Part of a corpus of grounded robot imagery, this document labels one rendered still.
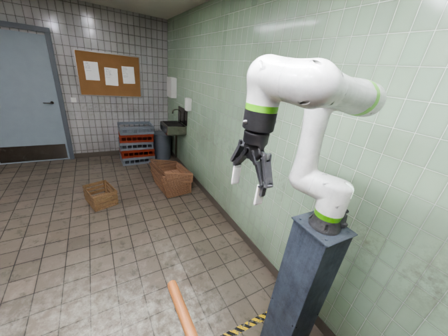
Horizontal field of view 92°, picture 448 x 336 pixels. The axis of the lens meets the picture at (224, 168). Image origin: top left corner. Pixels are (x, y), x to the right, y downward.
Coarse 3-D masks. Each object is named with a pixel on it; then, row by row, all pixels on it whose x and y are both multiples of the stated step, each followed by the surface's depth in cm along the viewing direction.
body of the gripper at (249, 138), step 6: (246, 132) 61; (246, 138) 62; (252, 138) 60; (258, 138) 60; (264, 138) 60; (246, 144) 66; (252, 144) 61; (258, 144) 61; (264, 144) 61; (252, 150) 64; (258, 150) 62; (264, 150) 62; (246, 156) 67; (258, 156) 62
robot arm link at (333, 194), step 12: (324, 180) 96; (336, 180) 95; (312, 192) 99; (324, 192) 95; (336, 192) 91; (348, 192) 90; (324, 204) 96; (336, 204) 93; (348, 204) 94; (324, 216) 97; (336, 216) 95
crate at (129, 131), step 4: (120, 124) 412; (124, 124) 416; (128, 124) 419; (148, 124) 438; (152, 124) 420; (120, 128) 379; (124, 128) 382; (128, 128) 386; (132, 128) 389; (136, 128) 393; (140, 128) 396; (144, 128) 400; (148, 128) 403; (152, 128) 407; (120, 132) 384; (124, 132) 400; (128, 132) 402; (132, 132) 392; (136, 132) 407; (140, 132) 410; (144, 132) 403; (148, 132) 406; (152, 132) 410
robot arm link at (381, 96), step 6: (378, 84) 71; (378, 90) 67; (384, 90) 73; (378, 96) 67; (384, 96) 72; (378, 102) 69; (384, 102) 73; (372, 108) 69; (378, 108) 73; (360, 114) 71; (366, 114) 73; (372, 114) 76
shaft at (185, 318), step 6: (174, 282) 69; (168, 288) 68; (174, 288) 67; (174, 294) 65; (180, 294) 66; (174, 300) 64; (180, 300) 64; (180, 306) 62; (186, 306) 63; (180, 312) 61; (186, 312) 61; (180, 318) 60; (186, 318) 59; (186, 324) 58; (192, 324) 58; (186, 330) 57; (192, 330) 57
